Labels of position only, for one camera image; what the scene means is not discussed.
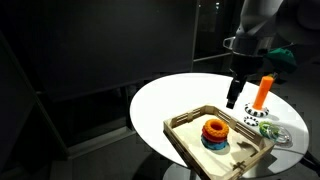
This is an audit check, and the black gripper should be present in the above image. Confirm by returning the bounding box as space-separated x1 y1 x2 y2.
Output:
226 54 263 109

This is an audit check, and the orange bumpy ring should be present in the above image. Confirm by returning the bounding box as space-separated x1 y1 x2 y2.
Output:
203 118 230 139

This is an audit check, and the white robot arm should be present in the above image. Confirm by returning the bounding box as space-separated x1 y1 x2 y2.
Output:
224 0 320 109

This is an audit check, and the wooden tray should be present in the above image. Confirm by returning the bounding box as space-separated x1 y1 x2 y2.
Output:
163 105 274 180

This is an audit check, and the large black white striped ring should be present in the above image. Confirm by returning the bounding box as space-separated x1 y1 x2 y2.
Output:
244 102 270 118

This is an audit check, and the small black white striped ring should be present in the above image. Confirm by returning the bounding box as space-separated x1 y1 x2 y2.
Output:
243 115 260 127

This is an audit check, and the orange stacking post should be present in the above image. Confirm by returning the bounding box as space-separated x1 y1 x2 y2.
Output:
253 76 274 110

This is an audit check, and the green bumpy ring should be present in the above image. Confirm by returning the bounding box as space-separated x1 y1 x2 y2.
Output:
258 120 275 139

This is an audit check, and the red ring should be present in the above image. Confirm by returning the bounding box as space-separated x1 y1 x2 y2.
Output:
201 126 229 144

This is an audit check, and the blue ring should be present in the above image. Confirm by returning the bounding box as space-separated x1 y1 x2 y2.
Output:
200 135 229 151

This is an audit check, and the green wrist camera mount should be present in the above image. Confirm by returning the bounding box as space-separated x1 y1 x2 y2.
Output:
264 48 297 74

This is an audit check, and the clear ring with beads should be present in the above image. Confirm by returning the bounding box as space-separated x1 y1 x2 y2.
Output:
266 124 292 145

